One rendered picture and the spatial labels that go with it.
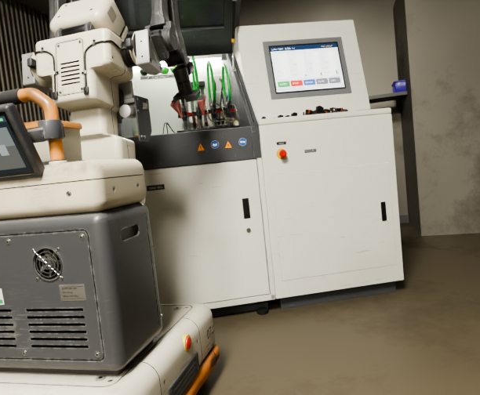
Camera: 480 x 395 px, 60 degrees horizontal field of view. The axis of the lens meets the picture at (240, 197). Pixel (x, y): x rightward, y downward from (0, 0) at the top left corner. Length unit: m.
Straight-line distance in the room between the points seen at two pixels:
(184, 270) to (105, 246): 1.08
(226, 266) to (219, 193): 0.36
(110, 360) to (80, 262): 0.24
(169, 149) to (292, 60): 0.91
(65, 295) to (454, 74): 3.45
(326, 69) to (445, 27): 1.68
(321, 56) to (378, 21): 2.24
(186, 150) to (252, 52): 0.75
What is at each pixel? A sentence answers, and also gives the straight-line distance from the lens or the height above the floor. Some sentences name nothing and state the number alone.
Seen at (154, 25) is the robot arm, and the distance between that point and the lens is 1.61.
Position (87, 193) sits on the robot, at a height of 0.73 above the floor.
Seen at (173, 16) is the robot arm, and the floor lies 1.35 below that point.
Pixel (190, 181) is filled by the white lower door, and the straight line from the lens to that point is 2.01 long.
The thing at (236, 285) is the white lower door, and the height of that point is 0.17.
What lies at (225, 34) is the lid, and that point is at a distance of 2.58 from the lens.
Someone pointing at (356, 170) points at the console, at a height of 0.68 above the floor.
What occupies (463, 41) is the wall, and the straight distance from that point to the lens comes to 3.99.
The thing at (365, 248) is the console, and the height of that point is 0.27.
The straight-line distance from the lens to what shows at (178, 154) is 2.01.
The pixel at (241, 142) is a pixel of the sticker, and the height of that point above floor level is 0.88.
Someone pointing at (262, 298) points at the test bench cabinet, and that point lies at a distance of 2.15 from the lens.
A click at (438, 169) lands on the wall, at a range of 3.86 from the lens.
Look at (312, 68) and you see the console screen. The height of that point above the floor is 1.27.
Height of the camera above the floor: 0.76
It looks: 4 degrees down
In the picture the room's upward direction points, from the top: 6 degrees counter-clockwise
